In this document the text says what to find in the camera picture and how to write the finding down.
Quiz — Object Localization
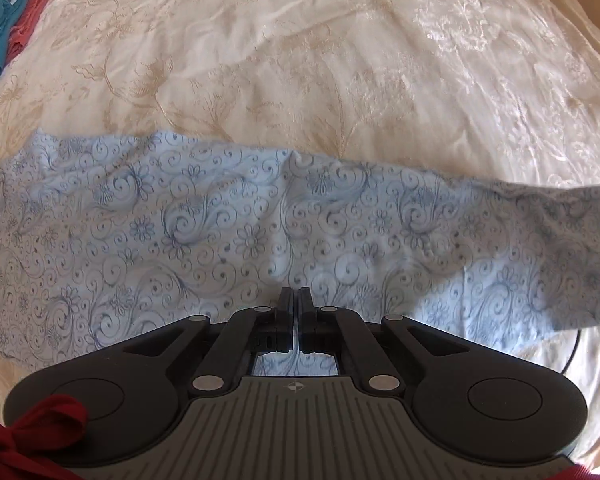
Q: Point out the red folded garment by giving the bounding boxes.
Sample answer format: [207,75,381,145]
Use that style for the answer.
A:
[5,0,50,65]

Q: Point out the cream floral bedspread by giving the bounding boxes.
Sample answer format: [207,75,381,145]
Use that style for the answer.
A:
[0,0,600,466]

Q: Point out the red fabric strap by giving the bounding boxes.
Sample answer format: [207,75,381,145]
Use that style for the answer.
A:
[0,392,91,480]

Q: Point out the light blue floral pants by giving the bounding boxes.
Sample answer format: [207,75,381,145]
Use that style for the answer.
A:
[0,132,600,368]

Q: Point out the black cable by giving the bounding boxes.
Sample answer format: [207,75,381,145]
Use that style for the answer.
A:
[559,327,582,376]

